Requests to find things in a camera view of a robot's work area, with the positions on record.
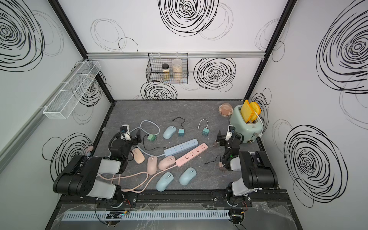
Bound light blue mouse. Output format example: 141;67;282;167
156;172;174;192
179;167;197;186

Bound grey cable duct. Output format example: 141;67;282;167
61;210;230;222

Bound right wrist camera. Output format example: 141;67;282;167
225;125;235;141

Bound pink mouse upright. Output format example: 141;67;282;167
147;156;158;175

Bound blue power strip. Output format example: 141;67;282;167
164;139;199;157

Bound pink glass bowl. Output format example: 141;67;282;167
218;103;233;117

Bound pink charger plug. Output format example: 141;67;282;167
219;162;227;172

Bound white wire shelf basket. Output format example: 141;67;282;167
43;60;101;119

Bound black cable of green plug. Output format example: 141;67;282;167
142;134;168;152

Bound peach mouse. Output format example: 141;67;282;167
131;148;145;164

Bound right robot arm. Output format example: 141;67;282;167
216;132;278;197

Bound brown lid spice jar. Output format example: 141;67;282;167
162;63;170;81

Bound teal charger cube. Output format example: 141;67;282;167
178;129;185;137
202;128;210;136

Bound white lid tall jar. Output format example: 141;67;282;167
172;58;183;83

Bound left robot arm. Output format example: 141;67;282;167
53;128;141;204

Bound pink power strip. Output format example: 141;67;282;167
175;143;208;167

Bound black usb cable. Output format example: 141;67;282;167
172;116;186;130

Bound black wire basket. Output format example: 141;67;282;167
145;52;189;84

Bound light green charger cube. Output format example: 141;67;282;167
147;134;156;142

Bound blue mouse behind strip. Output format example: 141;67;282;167
163;126;177;140

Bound yellow toast slice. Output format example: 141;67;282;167
240;100;262;123

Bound mint green toaster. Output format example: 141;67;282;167
230;105;264;143

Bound light blue power cable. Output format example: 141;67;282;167
129;120;166;158

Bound pink power cable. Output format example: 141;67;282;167
84;146;177;194

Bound pink mouse sideways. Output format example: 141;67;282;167
158;155;176;171

